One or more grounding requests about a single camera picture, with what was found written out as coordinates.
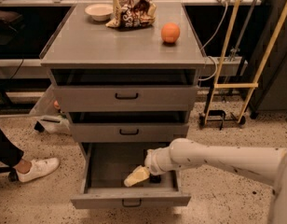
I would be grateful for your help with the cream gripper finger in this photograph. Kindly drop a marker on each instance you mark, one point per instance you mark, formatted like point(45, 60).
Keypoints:
point(138, 175)

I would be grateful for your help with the black rxbar chocolate bar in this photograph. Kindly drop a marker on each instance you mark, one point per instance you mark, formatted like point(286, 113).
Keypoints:
point(155, 179)

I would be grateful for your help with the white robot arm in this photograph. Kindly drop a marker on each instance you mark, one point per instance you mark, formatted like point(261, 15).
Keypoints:
point(267, 165)

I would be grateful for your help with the grey bottom drawer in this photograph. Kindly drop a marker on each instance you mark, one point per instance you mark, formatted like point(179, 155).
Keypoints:
point(107, 166)

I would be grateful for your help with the grey drawer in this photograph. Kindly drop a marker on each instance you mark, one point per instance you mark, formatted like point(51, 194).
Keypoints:
point(130, 132)
point(107, 166)
point(125, 98)

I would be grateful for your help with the grey middle drawer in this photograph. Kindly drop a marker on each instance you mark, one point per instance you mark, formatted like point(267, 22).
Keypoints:
point(130, 132)

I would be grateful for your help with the grey drawer cabinet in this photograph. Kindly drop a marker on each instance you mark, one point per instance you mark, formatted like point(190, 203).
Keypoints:
point(86, 53)

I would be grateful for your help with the grey top drawer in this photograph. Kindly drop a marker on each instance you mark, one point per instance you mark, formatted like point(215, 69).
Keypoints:
point(125, 98)

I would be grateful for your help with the white sneaker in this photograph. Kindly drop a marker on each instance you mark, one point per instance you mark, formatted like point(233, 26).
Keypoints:
point(39, 169)

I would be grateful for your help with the clear plastic bag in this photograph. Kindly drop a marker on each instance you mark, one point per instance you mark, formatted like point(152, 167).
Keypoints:
point(49, 117)

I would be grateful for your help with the black trouser leg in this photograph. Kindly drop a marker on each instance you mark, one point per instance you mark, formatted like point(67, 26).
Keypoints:
point(10, 155)

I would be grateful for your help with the orange fruit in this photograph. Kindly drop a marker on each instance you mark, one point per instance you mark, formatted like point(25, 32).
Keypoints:
point(170, 32)

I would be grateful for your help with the brown chip bag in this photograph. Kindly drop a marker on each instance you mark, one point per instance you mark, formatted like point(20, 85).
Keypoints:
point(132, 14)

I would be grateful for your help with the white bowl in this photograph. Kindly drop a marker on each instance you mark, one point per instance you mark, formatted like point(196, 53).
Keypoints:
point(99, 12)

